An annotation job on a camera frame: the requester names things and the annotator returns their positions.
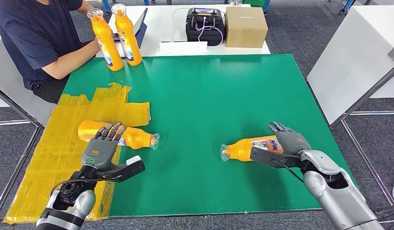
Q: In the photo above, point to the blue metal rack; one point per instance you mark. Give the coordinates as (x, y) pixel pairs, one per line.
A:
(344, 6)

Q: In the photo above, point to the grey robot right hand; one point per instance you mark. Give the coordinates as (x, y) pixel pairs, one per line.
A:
(292, 141)

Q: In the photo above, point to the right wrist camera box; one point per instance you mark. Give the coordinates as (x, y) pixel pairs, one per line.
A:
(263, 157)

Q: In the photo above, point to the grey metal stand foot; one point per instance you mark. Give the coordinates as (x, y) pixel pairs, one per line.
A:
(390, 210)

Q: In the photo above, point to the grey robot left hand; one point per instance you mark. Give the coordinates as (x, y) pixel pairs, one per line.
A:
(100, 152)

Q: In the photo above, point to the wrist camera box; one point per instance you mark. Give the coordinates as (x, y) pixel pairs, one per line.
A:
(263, 157)
(133, 165)

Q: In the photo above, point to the person's right forearm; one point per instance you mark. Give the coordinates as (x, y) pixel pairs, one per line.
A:
(73, 60)

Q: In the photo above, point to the white table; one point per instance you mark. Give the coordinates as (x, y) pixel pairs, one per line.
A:
(352, 57)
(12, 89)
(165, 25)

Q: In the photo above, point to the green table mat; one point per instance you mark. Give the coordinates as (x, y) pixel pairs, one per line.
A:
(200, 95)

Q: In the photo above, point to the brown cardboard box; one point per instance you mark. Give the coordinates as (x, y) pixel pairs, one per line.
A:
(246, 28)

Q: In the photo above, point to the orange plastic bottle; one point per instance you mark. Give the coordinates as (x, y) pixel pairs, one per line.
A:
(105, 41)
(241, 150)
(128, 35)
(136, 138)

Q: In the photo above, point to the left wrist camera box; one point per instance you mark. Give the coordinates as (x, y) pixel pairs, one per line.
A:
(133, 165)

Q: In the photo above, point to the person's left forearm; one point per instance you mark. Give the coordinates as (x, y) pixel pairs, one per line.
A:
(84, 7)

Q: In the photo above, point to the person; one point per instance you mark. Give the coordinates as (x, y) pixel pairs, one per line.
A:
(25, 35)

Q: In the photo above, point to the yellow taped cardboard sheet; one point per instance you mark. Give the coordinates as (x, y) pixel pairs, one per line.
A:
(57, 143)

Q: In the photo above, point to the dark blue tablet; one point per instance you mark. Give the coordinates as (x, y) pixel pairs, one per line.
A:
(143, 31)

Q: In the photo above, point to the black controller case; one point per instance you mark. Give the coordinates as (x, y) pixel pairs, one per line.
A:
(189, 35)

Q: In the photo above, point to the green plastic crate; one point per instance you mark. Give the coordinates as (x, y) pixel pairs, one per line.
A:
(254, 2)

